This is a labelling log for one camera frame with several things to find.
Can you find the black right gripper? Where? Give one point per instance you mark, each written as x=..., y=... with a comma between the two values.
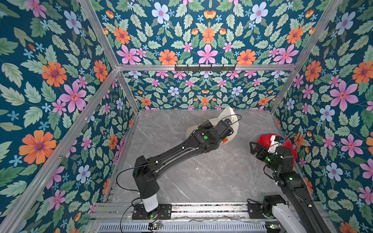
x=259, y=150

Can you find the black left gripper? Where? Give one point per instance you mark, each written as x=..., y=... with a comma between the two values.
x=206, y=125

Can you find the red flower-shaped plastic plate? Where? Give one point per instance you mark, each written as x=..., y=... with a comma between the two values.
x=265, y=141

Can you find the yellowish translucent plastic bag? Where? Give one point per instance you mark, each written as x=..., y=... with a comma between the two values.
x=227, y=113

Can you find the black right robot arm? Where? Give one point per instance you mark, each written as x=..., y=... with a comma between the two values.
x=280, y=160

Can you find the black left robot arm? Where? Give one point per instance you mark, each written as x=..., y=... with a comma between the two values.
x=148, y=170

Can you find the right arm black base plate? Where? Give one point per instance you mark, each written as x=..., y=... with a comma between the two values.
x=259, y=210

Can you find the black hook rail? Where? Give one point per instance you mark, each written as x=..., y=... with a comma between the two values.
x=198, y=68

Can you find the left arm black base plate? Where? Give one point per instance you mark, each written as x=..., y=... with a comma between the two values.
x=163, y=212

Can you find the aluminium frame rail base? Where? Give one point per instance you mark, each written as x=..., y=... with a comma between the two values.
x=223, y=217

